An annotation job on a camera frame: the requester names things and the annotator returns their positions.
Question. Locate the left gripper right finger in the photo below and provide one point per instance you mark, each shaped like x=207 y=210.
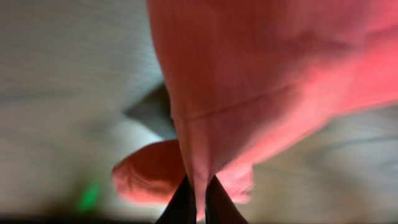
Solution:
x=219 y=208

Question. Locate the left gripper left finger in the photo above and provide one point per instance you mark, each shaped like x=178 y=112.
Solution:
x=182 y=206

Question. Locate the red soccer t-shirt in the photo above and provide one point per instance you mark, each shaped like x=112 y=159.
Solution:
x=248 y=79

